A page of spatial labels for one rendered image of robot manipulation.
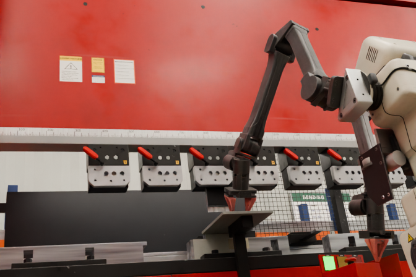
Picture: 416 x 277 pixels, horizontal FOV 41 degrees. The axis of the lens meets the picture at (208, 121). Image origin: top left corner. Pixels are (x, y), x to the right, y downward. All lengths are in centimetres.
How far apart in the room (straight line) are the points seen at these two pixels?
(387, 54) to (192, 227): 137
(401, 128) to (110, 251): 105
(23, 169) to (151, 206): 400
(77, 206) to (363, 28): 161
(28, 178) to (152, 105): 437
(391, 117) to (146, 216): 138
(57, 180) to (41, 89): 435
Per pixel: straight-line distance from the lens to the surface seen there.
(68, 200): 258
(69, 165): 658
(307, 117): 242
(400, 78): 154
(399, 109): 157
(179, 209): 265
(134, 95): 221
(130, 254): 200
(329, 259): 195
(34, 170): 652
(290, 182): 227
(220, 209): 215
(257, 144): 192
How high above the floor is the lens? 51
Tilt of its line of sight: 25 degrees up
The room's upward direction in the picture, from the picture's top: 7 degrees counter-clockwise
